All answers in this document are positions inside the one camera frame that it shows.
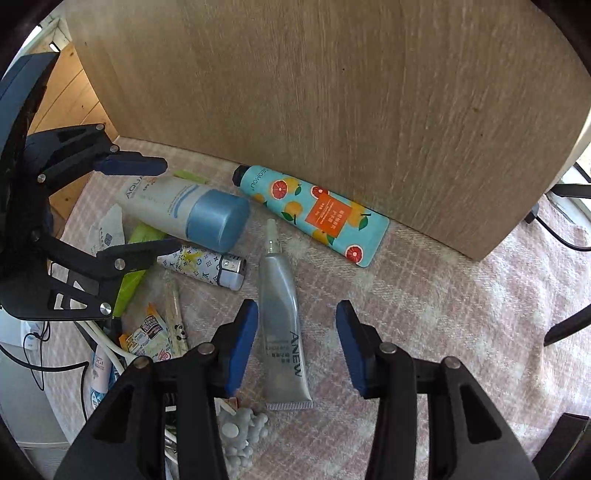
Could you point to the orange white snack sachet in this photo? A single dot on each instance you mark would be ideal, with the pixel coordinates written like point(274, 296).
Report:
point(150, 339)

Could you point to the black tripod stand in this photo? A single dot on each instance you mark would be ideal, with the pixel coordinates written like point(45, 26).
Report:
point(570, 194)

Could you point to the wooden board panel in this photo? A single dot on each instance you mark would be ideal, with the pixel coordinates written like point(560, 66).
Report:
point(451, 117)

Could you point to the green cream tube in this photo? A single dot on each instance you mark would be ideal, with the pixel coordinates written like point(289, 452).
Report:
point(141, 234)

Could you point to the panda chopstick packet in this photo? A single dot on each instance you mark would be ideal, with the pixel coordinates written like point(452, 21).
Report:
point(174, 320)

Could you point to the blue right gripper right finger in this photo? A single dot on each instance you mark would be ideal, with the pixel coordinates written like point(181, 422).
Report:
point(351, 337)

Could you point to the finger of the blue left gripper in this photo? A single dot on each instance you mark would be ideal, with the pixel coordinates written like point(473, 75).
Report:
point(130, 163)
point(157, 249)

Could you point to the small pink bottle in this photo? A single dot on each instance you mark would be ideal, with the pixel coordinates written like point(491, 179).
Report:
point(101, 376)

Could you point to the pink plaid tablecloth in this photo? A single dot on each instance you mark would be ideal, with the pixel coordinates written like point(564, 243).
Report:
point(423, 296)

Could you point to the grey bubble toy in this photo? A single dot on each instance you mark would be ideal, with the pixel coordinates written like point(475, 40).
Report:
point(240, 430)

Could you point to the white sachet packet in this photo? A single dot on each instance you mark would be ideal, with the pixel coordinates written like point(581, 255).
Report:
point(107, 231)

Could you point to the teal fruit hand cream tube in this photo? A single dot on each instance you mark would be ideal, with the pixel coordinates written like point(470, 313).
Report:
point(347, 227)

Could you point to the wooden plank wall panel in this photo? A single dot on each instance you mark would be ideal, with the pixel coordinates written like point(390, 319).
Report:
point(69, 98)

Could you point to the white blue-capped lotion tube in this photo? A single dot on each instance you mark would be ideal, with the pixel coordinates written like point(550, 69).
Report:
point(186, 210)

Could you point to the patterned lighter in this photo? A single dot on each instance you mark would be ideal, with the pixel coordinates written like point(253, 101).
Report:
point(224, 270)

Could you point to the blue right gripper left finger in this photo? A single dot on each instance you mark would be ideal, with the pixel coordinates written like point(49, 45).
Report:
point(238, 345)

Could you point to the silver Anew tube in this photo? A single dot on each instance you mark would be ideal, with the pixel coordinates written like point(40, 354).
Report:
point(283, 360)

